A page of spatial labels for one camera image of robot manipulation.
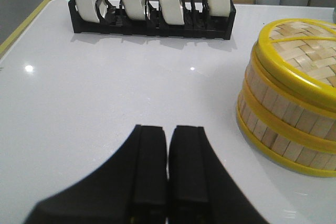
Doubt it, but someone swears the bamboo steamer basket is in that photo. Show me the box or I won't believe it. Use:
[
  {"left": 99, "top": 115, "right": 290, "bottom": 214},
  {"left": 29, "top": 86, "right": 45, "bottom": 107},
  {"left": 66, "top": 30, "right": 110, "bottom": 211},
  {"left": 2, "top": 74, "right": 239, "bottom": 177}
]
[
  {"left": 239, "top": 50, "right": 335, "bottom": 141},
  {"left": 236, "top": 96, "right": 335, "bottom": 177}
]

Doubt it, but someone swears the bamboo steamer lid yellow rim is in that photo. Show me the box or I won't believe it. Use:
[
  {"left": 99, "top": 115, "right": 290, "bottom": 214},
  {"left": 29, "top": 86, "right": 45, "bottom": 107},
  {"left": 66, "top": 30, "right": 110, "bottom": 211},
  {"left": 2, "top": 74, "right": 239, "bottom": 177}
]
[{"left": 251, "top": 18, "right": 335, "bottom": 117}]

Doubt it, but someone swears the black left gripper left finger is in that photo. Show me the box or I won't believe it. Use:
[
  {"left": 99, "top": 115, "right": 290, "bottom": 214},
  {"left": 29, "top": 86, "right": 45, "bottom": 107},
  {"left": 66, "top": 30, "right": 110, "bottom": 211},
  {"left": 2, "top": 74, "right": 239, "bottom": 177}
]
[{"left": 25, "top": 125, "right": 167, "bottom": 223}]

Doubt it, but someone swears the black dish rack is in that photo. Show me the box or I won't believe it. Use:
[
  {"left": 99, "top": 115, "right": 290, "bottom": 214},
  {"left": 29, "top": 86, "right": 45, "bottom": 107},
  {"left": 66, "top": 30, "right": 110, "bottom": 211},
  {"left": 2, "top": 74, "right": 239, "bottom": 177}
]
[{"left": 68, "top": 0, "right": 236, "bottom": 40}]

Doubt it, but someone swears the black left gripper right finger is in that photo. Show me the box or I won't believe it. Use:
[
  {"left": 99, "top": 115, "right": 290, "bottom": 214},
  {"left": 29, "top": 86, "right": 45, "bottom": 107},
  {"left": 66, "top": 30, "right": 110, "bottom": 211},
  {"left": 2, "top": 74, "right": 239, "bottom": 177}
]
[{"left": 169, "top": 125, "right": 267, "bottom": 223}]

